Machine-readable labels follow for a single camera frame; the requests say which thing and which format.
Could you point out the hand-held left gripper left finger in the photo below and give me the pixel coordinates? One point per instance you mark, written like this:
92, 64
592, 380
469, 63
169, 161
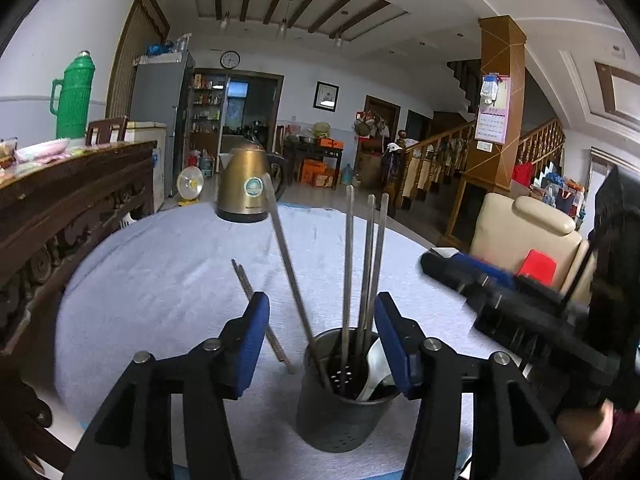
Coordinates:
255, 345

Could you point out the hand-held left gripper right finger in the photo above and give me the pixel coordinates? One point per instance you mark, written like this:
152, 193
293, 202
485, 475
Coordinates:
392, 345

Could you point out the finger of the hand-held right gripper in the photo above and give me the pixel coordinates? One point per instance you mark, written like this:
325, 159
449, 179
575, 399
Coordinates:
442, 270
482, 267

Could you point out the white ceramic spoon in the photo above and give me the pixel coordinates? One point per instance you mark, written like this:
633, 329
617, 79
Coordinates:
376, 365

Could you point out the metal perforated utensil holder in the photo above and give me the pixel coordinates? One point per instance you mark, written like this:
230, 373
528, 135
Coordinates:
340, 420

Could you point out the person's right forearm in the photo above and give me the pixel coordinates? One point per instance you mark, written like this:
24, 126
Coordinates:
590, 435

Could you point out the beige leather sofa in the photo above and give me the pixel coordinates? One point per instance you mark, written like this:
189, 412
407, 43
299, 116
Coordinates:
520, 230

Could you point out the red plastic child chair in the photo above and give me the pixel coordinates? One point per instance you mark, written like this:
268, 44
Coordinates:
537, 265

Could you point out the pile of colourful bags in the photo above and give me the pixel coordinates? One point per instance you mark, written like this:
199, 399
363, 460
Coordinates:
555, 192

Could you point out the long wooden stair railing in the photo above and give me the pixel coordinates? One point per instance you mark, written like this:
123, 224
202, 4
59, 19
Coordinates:
435, 145

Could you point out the short wooden stair railing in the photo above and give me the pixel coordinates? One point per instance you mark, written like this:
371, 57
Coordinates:
542, 142

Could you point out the bronze electric kettle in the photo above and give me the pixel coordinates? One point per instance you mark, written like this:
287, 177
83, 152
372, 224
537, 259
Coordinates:
240, 190

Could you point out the orange cardboard boxes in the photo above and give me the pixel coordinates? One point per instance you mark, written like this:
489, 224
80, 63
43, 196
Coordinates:
315, 172

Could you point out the brown wooden door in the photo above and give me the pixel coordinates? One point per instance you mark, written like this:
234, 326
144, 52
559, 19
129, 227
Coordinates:
382, 115

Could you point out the dark wooden side table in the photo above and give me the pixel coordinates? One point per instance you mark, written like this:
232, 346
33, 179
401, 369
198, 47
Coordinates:
320, 150

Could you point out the small yellow fan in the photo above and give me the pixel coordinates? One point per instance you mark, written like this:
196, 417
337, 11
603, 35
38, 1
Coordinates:
190, 184

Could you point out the blue water jug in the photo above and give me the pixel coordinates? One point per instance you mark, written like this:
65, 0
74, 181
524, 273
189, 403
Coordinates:
207, 165

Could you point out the white chest freezer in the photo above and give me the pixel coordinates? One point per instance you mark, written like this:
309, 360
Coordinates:
150, 150

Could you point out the wooden pillar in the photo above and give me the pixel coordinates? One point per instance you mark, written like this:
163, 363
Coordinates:
502, 45

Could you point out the carved wooden sideboard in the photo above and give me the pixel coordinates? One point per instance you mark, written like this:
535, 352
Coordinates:
60, 210

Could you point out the shelf of bottles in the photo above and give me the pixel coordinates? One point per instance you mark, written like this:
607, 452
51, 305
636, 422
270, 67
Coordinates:
205, 105

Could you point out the pendant lamp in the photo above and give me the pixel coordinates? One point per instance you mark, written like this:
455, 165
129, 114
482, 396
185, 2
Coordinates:
226, 20
283, 26
339, 37

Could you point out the wooden chair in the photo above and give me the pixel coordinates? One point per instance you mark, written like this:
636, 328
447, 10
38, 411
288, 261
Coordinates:
107, 130

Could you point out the grey refrigerator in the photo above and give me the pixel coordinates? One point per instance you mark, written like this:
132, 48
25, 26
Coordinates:
157, 100

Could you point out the white shallow bowl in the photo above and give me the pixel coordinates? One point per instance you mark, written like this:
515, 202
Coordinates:
42, 150

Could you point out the green thermos flask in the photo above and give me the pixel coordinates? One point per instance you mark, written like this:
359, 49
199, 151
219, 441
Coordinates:
72, 100

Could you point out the blue bag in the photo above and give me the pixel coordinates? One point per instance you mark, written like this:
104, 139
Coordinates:
157, 50

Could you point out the wall calendar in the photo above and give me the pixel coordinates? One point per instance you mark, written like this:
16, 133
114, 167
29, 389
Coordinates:
492, 120

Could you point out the framed wall picture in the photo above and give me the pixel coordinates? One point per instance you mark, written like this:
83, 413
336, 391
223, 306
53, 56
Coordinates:
326, 96

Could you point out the round wall clock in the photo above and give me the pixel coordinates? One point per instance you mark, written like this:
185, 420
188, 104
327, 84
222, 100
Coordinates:
230, 59

